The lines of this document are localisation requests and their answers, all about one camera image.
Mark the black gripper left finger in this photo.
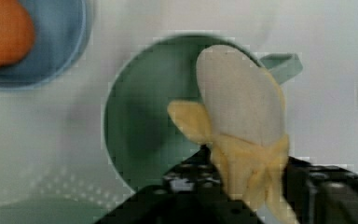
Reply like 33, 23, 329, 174
95, 145, 264, 224

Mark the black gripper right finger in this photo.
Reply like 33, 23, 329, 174
282, 157, 358, 224

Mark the peeled toy banana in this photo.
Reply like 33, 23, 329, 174
167, 45, 299, 224

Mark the green mug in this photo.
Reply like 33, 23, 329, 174
103, 34, 303, 191

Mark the green perforated colander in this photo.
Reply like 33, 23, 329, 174
0, 166, 133, 224

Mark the blue bowl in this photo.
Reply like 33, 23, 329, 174
0, 0, 92, 91

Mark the orange toy egg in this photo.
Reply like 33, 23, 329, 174
0, 0, 35, 67

